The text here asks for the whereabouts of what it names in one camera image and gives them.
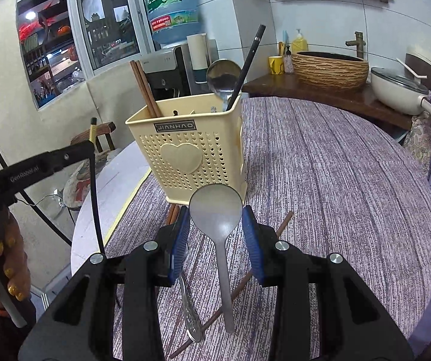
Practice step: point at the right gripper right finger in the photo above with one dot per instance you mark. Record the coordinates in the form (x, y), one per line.
(276, 263)

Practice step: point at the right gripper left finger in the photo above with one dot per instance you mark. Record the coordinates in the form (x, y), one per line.
(154, 264)

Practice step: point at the engraved steel spoon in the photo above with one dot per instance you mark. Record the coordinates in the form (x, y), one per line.
(216, 210)

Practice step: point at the black chopstick gold band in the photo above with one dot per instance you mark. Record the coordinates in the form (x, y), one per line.
(92, 170)

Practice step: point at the brown wooden chopstick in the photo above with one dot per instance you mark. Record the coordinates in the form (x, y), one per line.
(154, 110)
(172, 214)
(133, 66)

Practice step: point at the steel ladle wooden handle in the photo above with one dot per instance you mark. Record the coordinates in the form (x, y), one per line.
(222, 76)

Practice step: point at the left hand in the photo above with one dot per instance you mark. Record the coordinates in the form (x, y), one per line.
(13, 261)

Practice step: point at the large steel spoon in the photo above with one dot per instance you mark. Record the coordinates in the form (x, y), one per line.
(192, 321)

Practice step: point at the pug print seat cushion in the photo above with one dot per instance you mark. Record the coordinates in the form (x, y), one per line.
(78, 185)

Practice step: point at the purple woven tablecloth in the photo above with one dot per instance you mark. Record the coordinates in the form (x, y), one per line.
(353, 190)

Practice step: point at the cream plastic utensil holder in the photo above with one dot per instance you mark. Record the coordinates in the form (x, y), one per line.
(193, 144)

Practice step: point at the wooden chair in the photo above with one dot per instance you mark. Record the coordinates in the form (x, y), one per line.
(104, 129)

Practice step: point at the dark wooden counter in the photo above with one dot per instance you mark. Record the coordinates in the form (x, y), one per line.
(360, 101)

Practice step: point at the window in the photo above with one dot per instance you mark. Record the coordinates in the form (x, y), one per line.
(67, 42)

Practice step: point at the water dispenser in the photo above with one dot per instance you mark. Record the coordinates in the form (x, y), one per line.
(166, 72)

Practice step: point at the woven basket sink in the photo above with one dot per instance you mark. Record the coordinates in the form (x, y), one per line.
(330, 70)

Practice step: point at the yellow mug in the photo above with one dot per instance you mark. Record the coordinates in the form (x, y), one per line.
(276, 65)

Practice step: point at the cream frying pan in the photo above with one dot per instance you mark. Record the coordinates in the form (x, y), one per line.
(400, 93)

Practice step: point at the yellow soap bottle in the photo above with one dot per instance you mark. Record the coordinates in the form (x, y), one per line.
(299, 44)

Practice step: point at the paper towel roll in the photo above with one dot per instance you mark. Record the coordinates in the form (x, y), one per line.
(198, 51)

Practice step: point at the brass faucet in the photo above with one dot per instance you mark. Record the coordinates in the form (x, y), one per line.
(358, 43)

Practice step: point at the blue water bottle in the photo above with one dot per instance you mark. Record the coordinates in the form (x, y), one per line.
(172, 21)

